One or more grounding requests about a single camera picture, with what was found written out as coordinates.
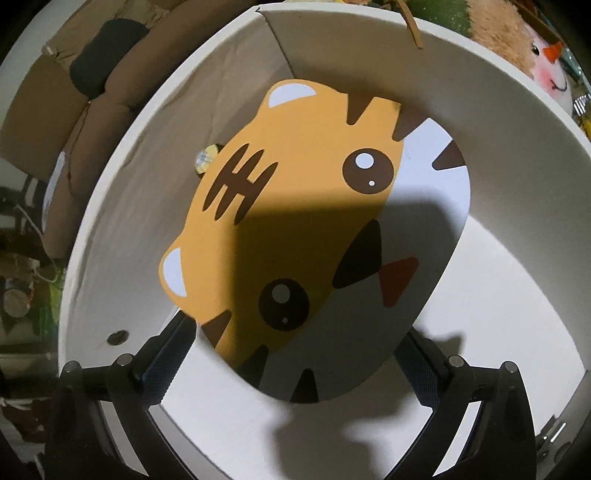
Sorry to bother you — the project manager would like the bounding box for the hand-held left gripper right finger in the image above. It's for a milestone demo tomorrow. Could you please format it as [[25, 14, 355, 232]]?
[[392, 330, 539, 480]]

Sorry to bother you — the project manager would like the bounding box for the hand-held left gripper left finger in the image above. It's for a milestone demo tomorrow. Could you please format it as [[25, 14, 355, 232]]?
[[44, 316, 198, 480]]

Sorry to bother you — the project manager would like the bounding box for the orange tiger face card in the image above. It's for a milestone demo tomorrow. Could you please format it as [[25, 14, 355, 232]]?
[[158, 79, 472, 404]]

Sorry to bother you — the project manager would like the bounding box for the white storage box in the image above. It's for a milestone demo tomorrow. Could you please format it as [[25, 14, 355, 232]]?
[[58, 2, 591, 480]]

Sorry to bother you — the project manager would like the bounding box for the small yellow wrapped item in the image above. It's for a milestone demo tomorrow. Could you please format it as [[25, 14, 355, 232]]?
[[194, 144, 222, 175]]

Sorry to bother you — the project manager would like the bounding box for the brown sofa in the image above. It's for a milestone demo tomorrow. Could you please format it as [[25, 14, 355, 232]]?
[[0, 0, 185, 259]]

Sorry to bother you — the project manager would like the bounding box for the black cushion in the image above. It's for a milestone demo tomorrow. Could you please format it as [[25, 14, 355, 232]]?
[[70, 18, 148, 97]]

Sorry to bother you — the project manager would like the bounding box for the plush toy with orange nose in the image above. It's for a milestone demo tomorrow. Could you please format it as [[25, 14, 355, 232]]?
[[466, 0, 580, 112]]

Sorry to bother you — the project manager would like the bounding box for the brown leather strap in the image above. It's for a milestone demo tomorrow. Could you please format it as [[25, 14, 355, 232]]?
[[388, 0, 426, 48]]

